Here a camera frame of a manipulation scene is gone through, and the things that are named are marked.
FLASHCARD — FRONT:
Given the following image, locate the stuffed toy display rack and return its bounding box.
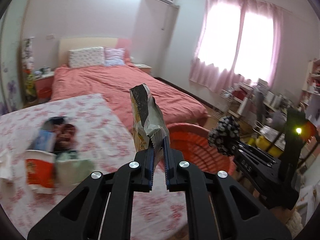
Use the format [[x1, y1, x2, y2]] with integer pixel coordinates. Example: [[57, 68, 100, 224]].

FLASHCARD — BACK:
[[22, 37, 37, 102]]

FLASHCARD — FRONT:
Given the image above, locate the red plaid cloth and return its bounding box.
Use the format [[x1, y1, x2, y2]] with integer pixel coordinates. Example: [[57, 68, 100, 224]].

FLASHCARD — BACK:
[[53, 124, 76, 152]]

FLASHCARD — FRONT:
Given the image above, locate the white crumpled paper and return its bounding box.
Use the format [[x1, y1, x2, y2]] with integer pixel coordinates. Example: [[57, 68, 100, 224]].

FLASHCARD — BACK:
[[0, 149, 14, 183]]

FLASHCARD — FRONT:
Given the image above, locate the bed with coral duvet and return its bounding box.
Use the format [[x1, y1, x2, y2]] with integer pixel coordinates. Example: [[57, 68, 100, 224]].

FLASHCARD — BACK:
[[51, 37, 209, 130]]

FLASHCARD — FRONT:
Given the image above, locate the blue tissue packet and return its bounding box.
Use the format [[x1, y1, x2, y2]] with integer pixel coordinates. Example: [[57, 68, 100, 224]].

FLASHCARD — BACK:
[[30, 129, 56, 152]]

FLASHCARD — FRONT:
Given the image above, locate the white wire rack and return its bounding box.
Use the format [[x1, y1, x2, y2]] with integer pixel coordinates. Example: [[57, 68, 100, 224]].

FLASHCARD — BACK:
[[218, 89, 236, 118]]

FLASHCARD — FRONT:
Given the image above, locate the cluttered desk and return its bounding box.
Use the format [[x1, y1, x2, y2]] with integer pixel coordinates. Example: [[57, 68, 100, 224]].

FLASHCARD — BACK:
[[237, 79, 292, 158]]

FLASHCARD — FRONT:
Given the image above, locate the pink window curtain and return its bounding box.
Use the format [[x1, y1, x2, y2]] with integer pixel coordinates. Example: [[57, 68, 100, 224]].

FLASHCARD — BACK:
[[189, 0, 284, 93]]

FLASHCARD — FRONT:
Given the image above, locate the pink striped pillow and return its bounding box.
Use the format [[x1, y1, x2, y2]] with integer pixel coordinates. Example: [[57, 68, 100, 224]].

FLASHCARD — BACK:
[[104, 47, 125, 67]]

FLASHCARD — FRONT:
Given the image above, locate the floral white pillow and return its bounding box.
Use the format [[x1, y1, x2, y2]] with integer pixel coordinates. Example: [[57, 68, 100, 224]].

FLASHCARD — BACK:
[[68, 47, 105, 68]]

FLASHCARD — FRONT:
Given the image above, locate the red instant noodle cup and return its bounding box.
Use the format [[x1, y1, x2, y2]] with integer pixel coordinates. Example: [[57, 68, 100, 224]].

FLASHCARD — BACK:
[[25, 150, 56, 194]]

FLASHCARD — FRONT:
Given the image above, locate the red plastic laundry basket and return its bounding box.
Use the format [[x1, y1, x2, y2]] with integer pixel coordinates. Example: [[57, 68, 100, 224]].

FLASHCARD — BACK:
[[168, 123, 235, 176]]

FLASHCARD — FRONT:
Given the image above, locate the snack bag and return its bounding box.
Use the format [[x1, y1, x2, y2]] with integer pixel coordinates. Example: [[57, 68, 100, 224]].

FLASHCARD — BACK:
[[130, 83, 170, 172]]

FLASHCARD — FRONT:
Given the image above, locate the pink left nightstand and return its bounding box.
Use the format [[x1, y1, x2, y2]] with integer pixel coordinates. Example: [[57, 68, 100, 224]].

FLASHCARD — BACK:
[[35, 72, 54, 104]]

